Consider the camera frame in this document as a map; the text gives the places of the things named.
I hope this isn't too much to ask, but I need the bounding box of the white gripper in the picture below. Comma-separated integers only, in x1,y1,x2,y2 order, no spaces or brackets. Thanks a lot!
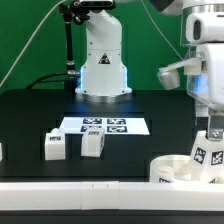
186,43,224,141

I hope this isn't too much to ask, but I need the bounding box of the white round stool seat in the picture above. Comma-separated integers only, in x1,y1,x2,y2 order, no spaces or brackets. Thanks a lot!
148,154,224,184

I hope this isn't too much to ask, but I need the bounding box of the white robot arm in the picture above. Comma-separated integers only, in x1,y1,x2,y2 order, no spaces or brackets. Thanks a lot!
77,0,224,141

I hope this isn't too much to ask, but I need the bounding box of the white fiducial marker sheet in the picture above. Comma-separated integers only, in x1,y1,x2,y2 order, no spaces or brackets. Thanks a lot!
59,117,150,135

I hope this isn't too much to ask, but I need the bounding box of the white block at left edge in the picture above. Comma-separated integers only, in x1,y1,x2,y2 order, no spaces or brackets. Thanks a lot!
0,143,3,162

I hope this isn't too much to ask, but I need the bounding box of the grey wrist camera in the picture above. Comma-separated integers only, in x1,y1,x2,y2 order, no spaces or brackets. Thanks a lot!
157,58,202,90

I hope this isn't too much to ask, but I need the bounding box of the white front barrier rail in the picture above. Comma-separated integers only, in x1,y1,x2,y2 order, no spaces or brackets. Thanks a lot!
0,182,224,211

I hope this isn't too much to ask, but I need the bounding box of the black overhead camera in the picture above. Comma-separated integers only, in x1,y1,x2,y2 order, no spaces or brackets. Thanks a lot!
75,0,116,10

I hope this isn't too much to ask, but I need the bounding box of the black cable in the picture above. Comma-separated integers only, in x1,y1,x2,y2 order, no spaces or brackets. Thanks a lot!
25,72,81,90

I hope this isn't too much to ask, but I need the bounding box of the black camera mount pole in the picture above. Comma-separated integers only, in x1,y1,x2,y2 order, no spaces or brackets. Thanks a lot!
59,3,80,77

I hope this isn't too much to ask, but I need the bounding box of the white cable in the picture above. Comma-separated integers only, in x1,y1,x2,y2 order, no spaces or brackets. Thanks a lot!
0,0,68,88

